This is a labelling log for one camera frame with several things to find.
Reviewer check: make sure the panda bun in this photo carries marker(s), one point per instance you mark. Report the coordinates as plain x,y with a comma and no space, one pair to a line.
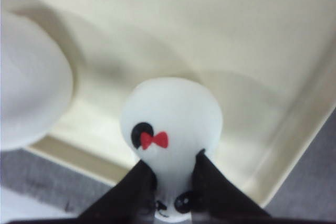
36,82
167,122

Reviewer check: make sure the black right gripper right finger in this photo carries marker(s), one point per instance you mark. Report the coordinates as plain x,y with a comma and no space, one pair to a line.
217,198

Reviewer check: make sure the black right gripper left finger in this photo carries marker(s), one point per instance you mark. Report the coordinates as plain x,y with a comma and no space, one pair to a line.
130,201

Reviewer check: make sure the cream plastic tray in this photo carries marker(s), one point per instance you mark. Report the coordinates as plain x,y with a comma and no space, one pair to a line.
269,63

